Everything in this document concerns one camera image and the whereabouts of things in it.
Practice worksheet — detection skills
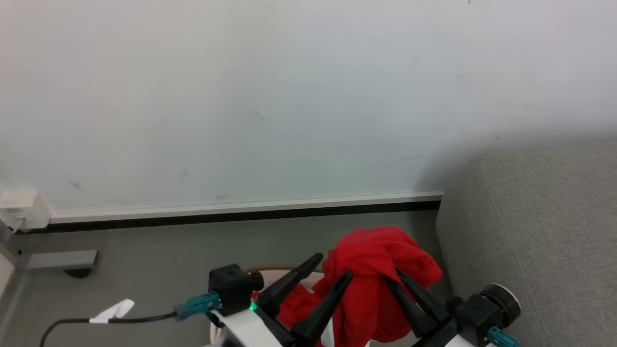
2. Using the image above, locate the white cable tag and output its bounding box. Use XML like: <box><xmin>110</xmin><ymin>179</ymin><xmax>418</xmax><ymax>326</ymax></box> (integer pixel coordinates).
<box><xmin>89</xmin><ymin>299</ymin><xmax>136</xmax><ymax>324</ymax></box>

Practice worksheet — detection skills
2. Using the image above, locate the teal camera connector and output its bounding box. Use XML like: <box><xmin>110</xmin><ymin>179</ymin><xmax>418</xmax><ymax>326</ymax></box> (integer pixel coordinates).
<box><xmin>486</xmin><ymin>326</ymin><xmax>523</xmax><ymax>347</ymax></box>
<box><xmin>174</xmin><ymin>291</ymin><xmax>222</xmax><ymax>321</ymax></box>

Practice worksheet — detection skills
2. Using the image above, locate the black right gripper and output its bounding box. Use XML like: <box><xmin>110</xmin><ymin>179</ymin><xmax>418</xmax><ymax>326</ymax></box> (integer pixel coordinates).
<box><xmin>384</xmin><ymin>268</ymin><xmax>488</xmax><ymax>347</ymax></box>

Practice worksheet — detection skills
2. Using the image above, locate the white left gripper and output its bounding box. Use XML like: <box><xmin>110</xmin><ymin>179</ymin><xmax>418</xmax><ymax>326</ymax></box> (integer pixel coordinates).
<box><xmin>206</xmin><ymin>253</ymin><xmax>354</xmax><ymax>347</ymax></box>

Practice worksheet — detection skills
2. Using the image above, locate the white black baseboard strip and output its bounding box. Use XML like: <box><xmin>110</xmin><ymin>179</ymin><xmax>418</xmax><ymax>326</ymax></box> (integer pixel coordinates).
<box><xmin>29</xmin><ymin>191</ymin><xmax>444</xmax><ymax>235</ymax></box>

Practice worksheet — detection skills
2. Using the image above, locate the grey furniture foot with caster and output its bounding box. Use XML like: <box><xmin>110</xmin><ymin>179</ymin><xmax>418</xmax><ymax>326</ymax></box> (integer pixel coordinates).
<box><xmin>0</xmin><ymin>227</ymin><xmax>100</xmax><ymax>299</ymax></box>

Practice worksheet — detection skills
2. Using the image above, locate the black left camera cable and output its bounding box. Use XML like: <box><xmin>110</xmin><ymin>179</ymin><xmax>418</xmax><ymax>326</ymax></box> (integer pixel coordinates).
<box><xmin>40</xmin><ymin>312</ymin><xmax>178</xmax><ymax>347</ymax></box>

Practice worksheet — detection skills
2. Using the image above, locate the white wall outlet box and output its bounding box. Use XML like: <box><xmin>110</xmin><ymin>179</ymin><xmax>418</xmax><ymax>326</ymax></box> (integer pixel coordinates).
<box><xmin>0</xmin><ymin>189</ymin><xmax>52</xmax><ymax>232</ymax></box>

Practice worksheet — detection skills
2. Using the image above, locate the red clothing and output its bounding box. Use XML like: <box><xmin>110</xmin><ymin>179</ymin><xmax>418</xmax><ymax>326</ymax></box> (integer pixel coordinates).
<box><xmin>252</xmin><ymin>226</ymin><xmax>443</xmax><ymax>347</ymax></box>

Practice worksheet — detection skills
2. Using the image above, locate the teal left camera connector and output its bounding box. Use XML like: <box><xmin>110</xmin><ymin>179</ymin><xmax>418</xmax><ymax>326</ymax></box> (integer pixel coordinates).
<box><xmin>174</xmin><ymin>291</ymin><xmax>222</xmax><ymax>321</ymax></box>

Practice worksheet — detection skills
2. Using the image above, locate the white laundry basket brown rim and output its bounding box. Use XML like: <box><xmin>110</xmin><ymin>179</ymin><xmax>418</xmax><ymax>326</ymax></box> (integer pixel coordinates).
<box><xmin>208</xmin><ymin>264</ymin><xmax>338</xmax><ymax>347</ymax></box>

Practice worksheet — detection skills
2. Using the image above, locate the grey fabric sofa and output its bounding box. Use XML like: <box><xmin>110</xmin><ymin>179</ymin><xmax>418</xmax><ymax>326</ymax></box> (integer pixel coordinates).
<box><xmin>435</xmin><ymin>141</ymin><xmax>617</xmax><ymax>347</ymax></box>

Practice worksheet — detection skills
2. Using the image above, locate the teal right camera connector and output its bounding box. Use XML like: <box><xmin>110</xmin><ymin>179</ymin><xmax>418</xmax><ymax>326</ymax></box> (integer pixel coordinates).
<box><xmin>486</xmin><ymin>326</ymin><xmax>523</xmax><ymax>347</ymax></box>

